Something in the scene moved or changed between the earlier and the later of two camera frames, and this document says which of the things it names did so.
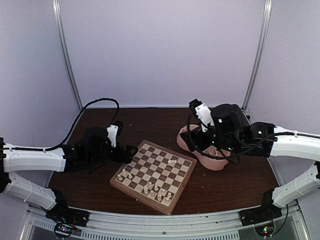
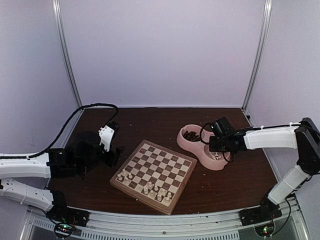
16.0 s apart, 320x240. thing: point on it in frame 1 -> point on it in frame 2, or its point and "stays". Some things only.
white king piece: x=150 y=185 stays
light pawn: x=167 y=200 stays
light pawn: x=152 y=195 stays
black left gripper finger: x=130 y=151 -> x=118 y=153
